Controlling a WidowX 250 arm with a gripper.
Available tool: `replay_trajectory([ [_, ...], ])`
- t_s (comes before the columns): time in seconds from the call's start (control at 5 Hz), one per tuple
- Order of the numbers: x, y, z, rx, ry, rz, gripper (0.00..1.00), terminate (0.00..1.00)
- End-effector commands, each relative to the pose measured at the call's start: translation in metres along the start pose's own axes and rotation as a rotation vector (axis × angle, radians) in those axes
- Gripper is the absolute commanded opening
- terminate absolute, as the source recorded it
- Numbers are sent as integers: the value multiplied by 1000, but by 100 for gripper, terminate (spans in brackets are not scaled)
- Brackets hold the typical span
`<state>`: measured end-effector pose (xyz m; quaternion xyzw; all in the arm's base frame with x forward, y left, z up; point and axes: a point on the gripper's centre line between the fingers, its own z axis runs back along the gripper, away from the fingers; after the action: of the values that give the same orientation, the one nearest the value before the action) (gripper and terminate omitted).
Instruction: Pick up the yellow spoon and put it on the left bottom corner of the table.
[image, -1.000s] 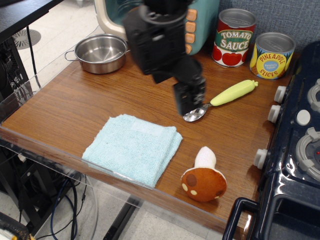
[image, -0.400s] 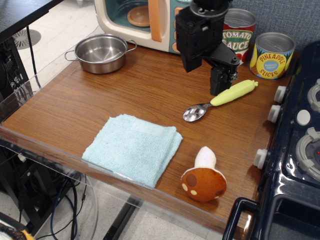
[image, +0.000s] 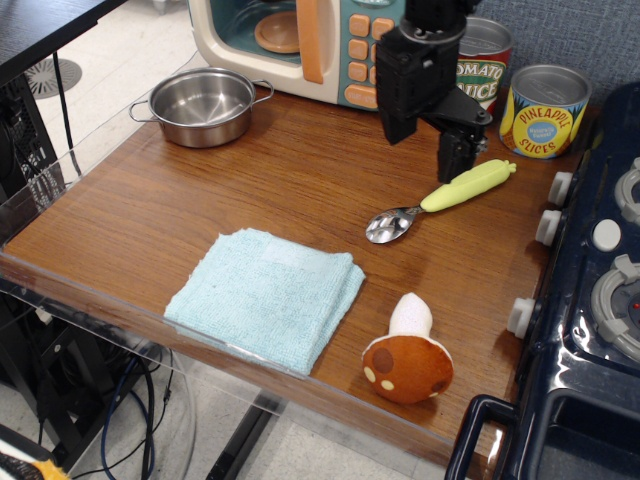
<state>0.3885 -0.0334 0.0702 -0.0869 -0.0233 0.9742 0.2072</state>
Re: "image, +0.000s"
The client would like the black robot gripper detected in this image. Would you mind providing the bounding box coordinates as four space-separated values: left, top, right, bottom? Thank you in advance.
376 23 492 183

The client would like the yellow handled metal spoon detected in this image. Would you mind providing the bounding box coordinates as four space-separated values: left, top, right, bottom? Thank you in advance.
365 159 517 244

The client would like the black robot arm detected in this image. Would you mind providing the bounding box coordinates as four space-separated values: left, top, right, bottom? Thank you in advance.
375 1 492 184

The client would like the pineapple slices can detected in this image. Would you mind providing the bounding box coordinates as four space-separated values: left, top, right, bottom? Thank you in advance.
499 64 592 159

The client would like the tomato sauce can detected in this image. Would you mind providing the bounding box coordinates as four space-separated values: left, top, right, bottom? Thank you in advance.
456 16 514 114

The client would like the teal toy microwave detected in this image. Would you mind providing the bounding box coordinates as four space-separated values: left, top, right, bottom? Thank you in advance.
188 0 406 111

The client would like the dark blue toy stove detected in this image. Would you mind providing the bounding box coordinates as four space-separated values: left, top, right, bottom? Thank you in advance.
446 83 639 479

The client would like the plush brown mushroom toy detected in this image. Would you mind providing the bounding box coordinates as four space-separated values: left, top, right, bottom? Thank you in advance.
362 293 454 404

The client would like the light blue folded towel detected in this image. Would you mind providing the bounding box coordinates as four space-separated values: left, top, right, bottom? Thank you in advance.
164 229 365 376

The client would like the small steel pot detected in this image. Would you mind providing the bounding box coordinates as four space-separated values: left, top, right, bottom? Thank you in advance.
128 67 275 149

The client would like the black table leg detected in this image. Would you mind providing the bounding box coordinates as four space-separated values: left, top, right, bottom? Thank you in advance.
205 393 283 480

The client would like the black side desk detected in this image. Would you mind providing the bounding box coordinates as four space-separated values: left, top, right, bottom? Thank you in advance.
1 0 124 86

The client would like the clear acrylic table guard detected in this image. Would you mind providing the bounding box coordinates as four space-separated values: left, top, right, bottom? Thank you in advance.
1 93 457 457

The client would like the yellow plush object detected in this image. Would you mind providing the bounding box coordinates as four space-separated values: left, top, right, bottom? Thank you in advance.
1 452 70 480

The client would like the black cable under table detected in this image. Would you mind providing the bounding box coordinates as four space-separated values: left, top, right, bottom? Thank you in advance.
74 349 176 480

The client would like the blue cable under table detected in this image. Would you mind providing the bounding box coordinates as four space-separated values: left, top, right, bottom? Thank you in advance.
99 357 156 480

